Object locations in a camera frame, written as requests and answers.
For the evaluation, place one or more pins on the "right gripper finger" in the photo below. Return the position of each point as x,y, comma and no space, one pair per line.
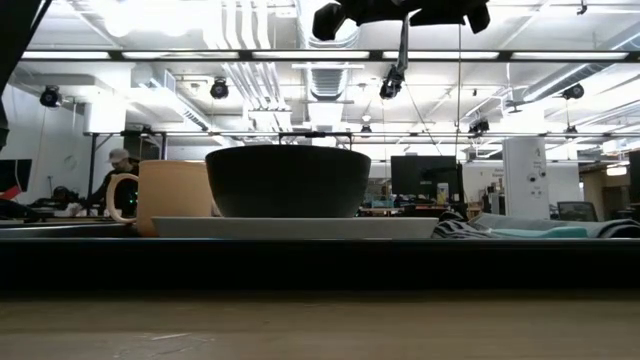
440,19
387,18

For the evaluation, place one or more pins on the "black bowl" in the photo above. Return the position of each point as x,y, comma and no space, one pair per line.
287,182

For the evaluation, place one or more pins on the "white round plate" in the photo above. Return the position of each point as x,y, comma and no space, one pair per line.
295,227

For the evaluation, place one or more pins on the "grey cloth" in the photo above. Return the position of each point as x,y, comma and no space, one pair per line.
550,222

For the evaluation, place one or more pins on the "orange mug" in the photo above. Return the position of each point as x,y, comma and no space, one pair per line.
172,192

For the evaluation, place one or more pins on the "black plastic serving tray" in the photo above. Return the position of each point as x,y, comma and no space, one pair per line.
320,265

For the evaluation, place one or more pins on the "black computer monitor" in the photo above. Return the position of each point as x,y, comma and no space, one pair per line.
425,175

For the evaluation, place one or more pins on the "white pillar cabinet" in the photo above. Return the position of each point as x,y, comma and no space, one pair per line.
520,175

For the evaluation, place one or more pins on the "dark office chair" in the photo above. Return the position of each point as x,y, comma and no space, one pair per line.
577,212

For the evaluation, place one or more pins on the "person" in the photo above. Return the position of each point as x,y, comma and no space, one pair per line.
120,156
62,194

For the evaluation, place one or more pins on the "red object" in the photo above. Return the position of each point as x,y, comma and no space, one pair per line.
10,194

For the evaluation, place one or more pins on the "black ceiling-mounted camera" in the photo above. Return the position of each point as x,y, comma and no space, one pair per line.
50,97
219,90
478,126
573,91
387,90

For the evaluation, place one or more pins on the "black aluminium rig frame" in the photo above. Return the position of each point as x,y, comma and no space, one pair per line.
505,55

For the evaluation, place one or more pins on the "white ceiling ventilation duct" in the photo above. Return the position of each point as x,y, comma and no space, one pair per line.
327,82

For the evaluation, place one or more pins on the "black wall monitor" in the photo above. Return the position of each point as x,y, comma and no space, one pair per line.
15,175

